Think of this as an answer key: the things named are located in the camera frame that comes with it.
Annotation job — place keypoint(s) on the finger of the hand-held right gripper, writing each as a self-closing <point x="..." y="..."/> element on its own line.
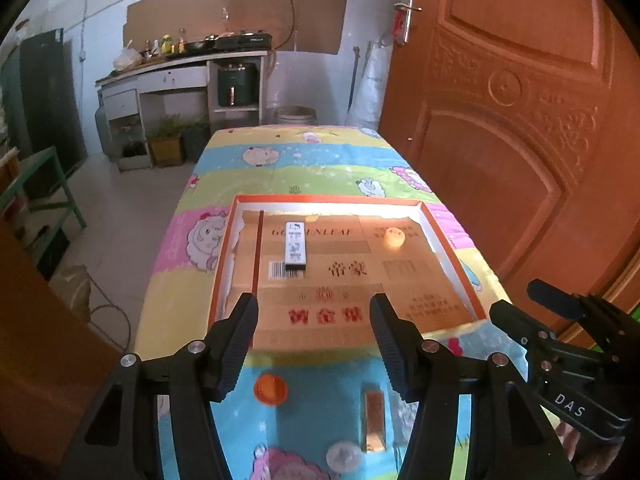
<point x="552" y="297"/>
<point x="515" y="321"/>

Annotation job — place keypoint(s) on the brown wooden panel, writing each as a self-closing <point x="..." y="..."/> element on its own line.
<point x="45" y="370"/>

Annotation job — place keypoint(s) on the potted plant yellow pot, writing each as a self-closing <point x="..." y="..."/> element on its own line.
<point x="165" y="147"/>

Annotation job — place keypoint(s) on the dark green air fryer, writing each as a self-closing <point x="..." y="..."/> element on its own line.
<point x="237" y="85"/>

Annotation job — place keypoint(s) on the brown wooden door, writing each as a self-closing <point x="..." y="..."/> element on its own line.
<point x="500" y="110"/>

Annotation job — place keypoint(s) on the brown bag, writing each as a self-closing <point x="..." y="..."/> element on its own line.
<point x="72" y="290"/>

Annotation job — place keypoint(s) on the person's right hand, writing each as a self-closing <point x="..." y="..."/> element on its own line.
<point x="567" y="437"/>

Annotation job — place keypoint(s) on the potted plant dark pot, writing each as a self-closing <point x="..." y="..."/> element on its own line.
<point x="196" y="140"/>

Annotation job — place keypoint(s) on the cardboard wall sheets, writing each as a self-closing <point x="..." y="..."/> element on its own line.
<point x="200" y="10"/>

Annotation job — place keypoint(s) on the cartoon sheep printed tablecloth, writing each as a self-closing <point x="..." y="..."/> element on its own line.
<point x="300" y="165"/>

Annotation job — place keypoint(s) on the slim brown bottle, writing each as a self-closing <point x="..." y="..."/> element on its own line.
<point x="182" y="41"/>

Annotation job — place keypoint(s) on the red hanging ornament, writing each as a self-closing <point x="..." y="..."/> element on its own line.
<point x="398" y="27"/>

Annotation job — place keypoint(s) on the white black rectangular case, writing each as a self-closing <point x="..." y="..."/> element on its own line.
<point x="295" y="247"/>

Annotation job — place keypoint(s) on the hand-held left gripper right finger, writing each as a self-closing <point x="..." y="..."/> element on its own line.
<point x="387" y="352"/>

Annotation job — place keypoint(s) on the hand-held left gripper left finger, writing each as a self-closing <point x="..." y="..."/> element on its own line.
<point x="235" y="355"/>

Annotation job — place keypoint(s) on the dark pole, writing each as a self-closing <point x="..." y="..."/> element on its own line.
<point x="355" y="75"/>

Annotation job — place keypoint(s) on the black gas stove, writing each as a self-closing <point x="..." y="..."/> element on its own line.
<point x="245" y="40"/>

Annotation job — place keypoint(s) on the black wok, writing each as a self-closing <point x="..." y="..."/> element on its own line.
<point x="196" y="45"/>

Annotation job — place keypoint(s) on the pale orange bottle cap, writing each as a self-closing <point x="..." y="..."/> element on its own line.
<point x="393" y="237"/>

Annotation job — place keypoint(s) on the gold bar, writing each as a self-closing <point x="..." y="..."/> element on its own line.
<point x="374" y="417"/>

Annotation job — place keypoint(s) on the white bottle cap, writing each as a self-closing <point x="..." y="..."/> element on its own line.
<point x="344" y="457"/>

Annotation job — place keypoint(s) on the green metal rack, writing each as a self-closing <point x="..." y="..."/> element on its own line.
<point x="55" y="170"/>

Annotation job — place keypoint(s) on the grey box under desk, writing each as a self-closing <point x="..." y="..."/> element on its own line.
<point x="134" y="155"/>

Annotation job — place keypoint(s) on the white plastic bag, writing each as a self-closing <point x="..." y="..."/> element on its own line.
<point x="126" y="57"/>

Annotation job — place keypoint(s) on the white kitchen counter desk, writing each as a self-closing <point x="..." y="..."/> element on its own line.
<point x="175" y="77"/>

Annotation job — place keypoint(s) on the dark green board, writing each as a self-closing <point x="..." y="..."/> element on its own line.
<point x="47" y="90"/>

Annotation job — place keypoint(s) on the white woven sack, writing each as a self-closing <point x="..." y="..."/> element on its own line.
<point x="370" y="90"/>

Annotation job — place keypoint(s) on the orange-rimmed cardboard box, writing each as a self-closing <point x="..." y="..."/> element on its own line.
<point x="340" y="270"/>

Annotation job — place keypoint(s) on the yellow green bottle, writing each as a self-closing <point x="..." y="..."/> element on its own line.
<point x="166" y="45"/>

